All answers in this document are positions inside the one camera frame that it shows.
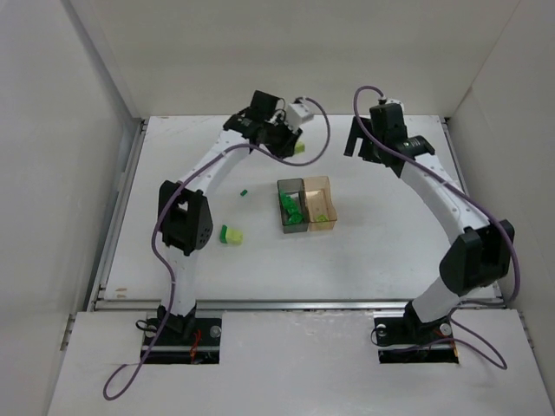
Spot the orange transparent container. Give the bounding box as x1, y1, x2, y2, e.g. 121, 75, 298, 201
303, 176, 337, 231

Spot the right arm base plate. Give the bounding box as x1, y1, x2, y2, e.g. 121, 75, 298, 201
371, 315, 459, 364

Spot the purple cable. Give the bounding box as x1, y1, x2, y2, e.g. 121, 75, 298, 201
353, 84, 520, 370
102, 95, 331, 400

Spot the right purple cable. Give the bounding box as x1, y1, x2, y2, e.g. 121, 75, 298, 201
353, 84, 520, 370

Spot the grey transparent container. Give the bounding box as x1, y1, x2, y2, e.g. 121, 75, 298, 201
277, 179, 309, 234

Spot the aluminium rail front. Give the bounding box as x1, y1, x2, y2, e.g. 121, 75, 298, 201
93, 298, 506, 312

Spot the light green curved lego brick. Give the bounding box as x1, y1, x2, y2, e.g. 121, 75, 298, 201
225, 228, 244, 245

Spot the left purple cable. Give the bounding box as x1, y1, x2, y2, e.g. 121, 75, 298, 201
102, 95, 331, 400

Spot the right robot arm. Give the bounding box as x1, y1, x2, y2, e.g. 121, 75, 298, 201
344, 99, 514, 344

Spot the dark green 2x4 lego brick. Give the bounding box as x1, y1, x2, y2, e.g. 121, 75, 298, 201
280, 193, 304, 224

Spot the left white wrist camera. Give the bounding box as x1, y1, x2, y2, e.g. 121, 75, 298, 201
284, 101, 314, 132

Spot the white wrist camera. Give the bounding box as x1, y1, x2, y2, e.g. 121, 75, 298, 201
284, 101, 314, 132
378, 97, 405, 111

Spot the light green small lego brick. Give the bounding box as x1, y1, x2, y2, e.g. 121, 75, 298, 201
294, 140, 305, 154

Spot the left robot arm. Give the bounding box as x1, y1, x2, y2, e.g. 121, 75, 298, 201
151, 91, 313, 335

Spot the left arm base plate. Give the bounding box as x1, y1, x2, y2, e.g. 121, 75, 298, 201
145, 316, 223, 365

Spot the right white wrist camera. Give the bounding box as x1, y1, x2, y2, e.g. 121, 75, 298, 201
378, 97, 405, 111

